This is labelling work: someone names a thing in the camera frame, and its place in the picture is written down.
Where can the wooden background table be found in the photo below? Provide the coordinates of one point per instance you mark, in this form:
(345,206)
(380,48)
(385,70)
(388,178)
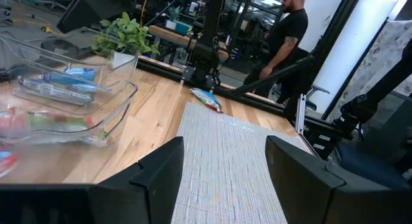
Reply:
(180,37)

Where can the grey woven table mat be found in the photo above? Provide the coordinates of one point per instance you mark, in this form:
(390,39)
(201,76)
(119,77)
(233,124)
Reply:
(219,153)

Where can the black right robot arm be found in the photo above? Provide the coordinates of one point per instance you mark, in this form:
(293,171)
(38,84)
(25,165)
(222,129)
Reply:
(206,56)

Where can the white patterned curtain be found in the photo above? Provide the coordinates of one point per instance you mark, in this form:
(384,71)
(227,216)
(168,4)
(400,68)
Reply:
(386,40)

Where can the black frame post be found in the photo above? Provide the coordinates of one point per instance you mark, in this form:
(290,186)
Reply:
(342,50)

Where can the clear plastic bin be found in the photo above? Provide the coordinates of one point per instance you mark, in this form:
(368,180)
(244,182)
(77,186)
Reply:
(48,159)
(125,98)
(19,50)

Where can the black frame brace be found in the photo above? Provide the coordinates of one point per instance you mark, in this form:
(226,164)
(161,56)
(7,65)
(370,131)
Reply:
(273,77)

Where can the blue chair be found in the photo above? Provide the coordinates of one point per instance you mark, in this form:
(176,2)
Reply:
(370,166)

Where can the black frame rail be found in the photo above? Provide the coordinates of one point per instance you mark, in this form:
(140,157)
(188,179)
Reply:
(154,67)

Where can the red and blue granola bar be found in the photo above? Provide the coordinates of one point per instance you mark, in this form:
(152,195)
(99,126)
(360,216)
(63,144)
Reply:
(7,163)

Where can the green plant in white pot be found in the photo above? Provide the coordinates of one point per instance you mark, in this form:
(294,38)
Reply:
(125,34)

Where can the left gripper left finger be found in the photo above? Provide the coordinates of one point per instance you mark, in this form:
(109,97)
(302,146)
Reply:
(145,192)

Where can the aluminium bracket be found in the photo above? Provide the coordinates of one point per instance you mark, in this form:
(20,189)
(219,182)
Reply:
(301,114)

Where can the multicolour granola bar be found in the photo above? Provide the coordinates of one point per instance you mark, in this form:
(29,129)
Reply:
(207,100)

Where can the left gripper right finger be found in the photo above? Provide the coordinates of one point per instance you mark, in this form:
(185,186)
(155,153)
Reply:
(309,185)

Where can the small background potted plant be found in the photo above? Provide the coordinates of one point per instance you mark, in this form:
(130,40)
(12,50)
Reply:
(174,16)

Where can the person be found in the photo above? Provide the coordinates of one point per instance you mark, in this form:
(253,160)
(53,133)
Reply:
(386,79)
(286,34)

